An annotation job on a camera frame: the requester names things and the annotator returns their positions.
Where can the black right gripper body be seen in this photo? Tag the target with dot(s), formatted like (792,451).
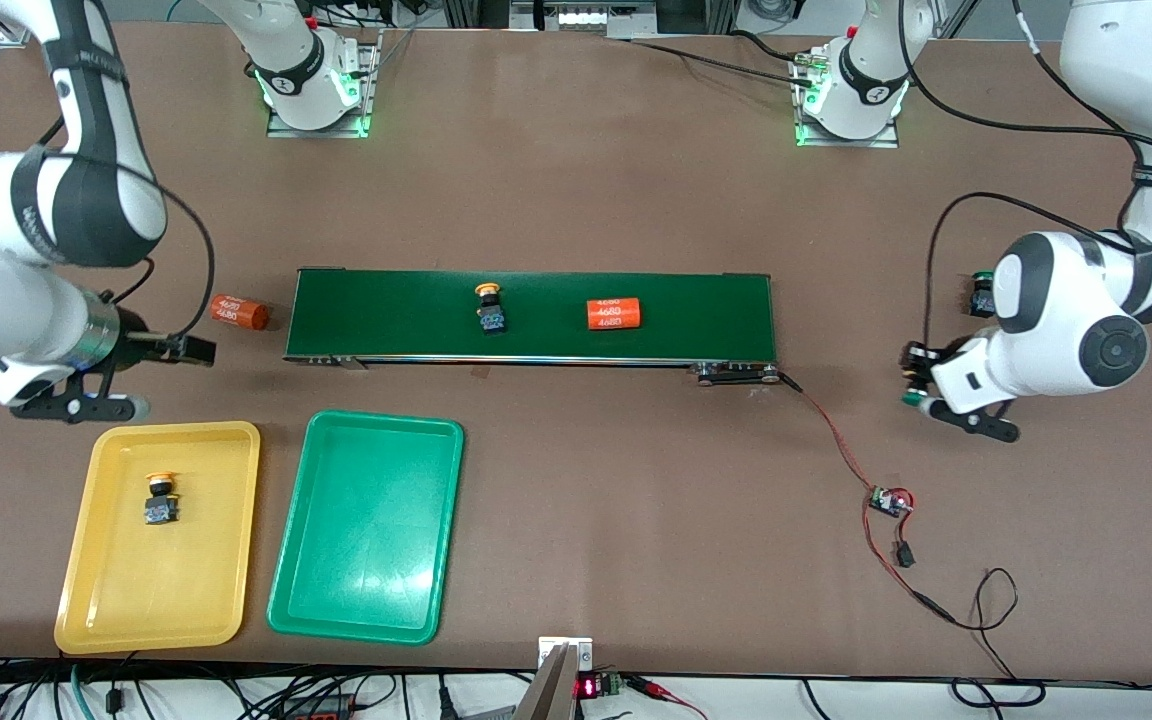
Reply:
(139,335)

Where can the orange cylinder white print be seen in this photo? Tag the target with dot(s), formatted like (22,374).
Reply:
(239,313)
(615,314)

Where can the yellow push button switch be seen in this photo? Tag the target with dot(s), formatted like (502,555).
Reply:
(162,510)
(491,320)

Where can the small circuit board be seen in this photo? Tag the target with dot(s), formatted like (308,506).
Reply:
(886,502)

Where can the green conveyor belt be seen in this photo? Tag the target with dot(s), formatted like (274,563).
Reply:
(386,315)

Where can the yellow plastic tray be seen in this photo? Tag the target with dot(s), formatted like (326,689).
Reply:
(161,590)

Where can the green plastic tray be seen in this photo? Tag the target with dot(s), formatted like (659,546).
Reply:
(366,530)

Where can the black power strip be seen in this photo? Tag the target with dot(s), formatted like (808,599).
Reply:
(321,708)

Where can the red clip lead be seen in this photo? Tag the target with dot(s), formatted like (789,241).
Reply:
(661,690)

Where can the red digit display module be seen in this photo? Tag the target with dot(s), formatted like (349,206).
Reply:
(588,687)

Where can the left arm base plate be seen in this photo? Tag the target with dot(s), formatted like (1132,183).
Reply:
(846,142)

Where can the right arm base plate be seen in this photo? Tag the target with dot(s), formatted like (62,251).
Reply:
(316,132)

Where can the aluminium frame with lamp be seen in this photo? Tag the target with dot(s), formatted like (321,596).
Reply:
(586,18)

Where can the metal camera mount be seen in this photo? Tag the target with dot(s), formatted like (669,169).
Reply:
(561,680)

